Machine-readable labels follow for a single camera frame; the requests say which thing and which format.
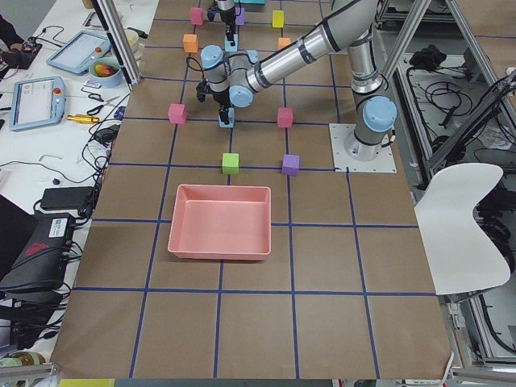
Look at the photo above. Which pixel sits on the black gripper teal-tray side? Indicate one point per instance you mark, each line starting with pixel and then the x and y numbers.
pixel 227 17

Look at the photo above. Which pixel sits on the black gripper pink-tray side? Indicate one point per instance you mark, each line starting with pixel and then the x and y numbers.
pixel 221 98

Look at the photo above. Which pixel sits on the light blue foam block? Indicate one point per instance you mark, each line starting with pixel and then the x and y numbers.
pixel 231 119
pixel 231 45

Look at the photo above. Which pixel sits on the silver robot arm near pink tray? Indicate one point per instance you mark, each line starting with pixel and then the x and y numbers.
pixel 234 78

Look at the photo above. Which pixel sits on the silver robot arm near teal tray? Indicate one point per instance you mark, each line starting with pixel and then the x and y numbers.
pixel 226 9

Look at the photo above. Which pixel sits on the purple foam block near teal tray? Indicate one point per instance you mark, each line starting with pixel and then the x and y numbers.
pixel 239 16

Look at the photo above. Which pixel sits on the teal plastic tray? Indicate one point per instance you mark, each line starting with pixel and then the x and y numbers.
pixel 253 2

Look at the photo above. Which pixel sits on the orange foam block table edge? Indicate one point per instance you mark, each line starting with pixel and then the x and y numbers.
pixel 190 43

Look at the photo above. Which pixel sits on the pink foam block far corner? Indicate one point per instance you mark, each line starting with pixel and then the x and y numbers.
pixel 196 16

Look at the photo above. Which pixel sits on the pink foam block centre left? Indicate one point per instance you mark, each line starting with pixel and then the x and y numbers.
pixel 177 113

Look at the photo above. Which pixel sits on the green foam block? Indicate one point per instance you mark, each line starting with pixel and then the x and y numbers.
pixel 230 163

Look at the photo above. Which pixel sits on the yellow foam block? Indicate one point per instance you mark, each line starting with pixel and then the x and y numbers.
pixel 278 19

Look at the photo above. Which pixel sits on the pink foam block centre right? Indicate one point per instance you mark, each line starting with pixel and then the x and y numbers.
pixel 285 117

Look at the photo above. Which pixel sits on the purple foam block near pink tray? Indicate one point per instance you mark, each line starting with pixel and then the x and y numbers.
pixel 290 164

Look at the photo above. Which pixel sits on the cream bowl with lemon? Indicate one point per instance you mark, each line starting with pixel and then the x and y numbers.
pixel 133 40

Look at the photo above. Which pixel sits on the pink plastic tray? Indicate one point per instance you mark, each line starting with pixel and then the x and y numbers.
pixel 221 222

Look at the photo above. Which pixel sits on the light blue bowl with fruit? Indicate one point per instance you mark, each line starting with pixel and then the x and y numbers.
pixel 106 72

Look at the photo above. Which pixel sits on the gold metal cylinder tool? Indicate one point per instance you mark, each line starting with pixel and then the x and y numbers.
pixel 83 118

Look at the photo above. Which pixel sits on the blue teach pendant far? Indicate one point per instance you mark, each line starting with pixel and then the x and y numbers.
pixel 80 52

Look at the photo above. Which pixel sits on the blue teach pendant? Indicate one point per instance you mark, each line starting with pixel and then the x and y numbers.
pixel 37 103
pixel 80 52

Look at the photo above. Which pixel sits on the black power adapter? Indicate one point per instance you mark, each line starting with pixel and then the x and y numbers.
pixel 71 198

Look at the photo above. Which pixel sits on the blue teach pendant near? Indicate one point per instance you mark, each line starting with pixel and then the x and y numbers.
pixel 37 103

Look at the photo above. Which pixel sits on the black electronics box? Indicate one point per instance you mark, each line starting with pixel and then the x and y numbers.
pixel 33 251

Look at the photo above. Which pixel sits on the white chair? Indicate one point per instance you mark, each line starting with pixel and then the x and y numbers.
pixel 461 257

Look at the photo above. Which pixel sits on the aluminium frame post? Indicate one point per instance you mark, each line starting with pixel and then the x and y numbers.
pixel 112 26

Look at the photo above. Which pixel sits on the black-handled scissors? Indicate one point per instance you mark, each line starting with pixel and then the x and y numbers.
pixel 103 103

